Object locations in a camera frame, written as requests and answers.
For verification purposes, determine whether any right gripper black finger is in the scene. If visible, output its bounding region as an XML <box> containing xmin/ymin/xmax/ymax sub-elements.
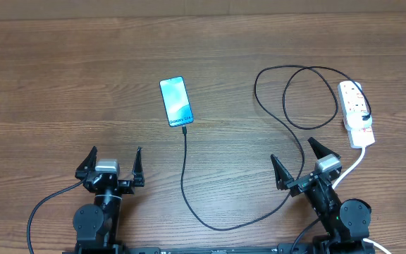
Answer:
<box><xmin>271</xmin><ymin>154</ymin><xmax>294</xmax><ymax>191</ymax></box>
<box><xmin>307</xmin><ymin>137</ymin><xmax>340</xmax><ymax>159</ymax></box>

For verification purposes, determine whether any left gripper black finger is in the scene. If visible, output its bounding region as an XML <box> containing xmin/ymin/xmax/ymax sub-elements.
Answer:
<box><xmin>132</xmin><ymin>147</ymin><xmax>144</xmax><ymax>187</ymax></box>
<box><xmin>75</xmin><ymin>146</ymin><xmax>97</xmax><ymax>179</ymax></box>

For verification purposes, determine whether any Samsung Galaxy smartphone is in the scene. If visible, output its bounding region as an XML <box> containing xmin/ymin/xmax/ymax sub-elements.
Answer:
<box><xmin>159</xmin><ymin>76</ymin><xmax>194</xmax><ymax>127</ymax></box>

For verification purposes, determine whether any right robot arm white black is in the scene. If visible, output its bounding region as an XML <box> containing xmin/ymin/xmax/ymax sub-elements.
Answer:
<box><xmin>271</xmin><ymin>138</ymin><xmax>375</xmax><ymax>254</ymax></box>

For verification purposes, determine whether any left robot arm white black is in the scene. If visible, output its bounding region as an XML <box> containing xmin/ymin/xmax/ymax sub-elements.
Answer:
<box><xmin>73</xmin><ymin>147</ymin><xmax>144</xmax><ymax>253</ymax></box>

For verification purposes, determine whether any white charger adapter plug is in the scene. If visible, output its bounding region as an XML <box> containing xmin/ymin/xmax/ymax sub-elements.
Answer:
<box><xmin>344</xmin><ymin>111</ymin><xmax>372</xmax><ymax>131</ymax></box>

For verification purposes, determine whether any white power strip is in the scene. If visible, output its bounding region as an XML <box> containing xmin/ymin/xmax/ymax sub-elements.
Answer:
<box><xmin>338</xmin><ymin>80</ymin><xmax>375</xmax><ymax>148</ymax></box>

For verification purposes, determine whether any white power strip cord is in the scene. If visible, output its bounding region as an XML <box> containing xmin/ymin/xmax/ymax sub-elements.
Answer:
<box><xmin>331</xmin><ymin>146</ymin><xmax>393</xmax><ymax>254</ymax></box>

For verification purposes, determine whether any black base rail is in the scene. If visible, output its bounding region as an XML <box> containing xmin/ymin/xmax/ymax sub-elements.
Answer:
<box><xmin>62</xmin><ymin>243</ymin><xmax>376</xmax><ymax>254</ymax></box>

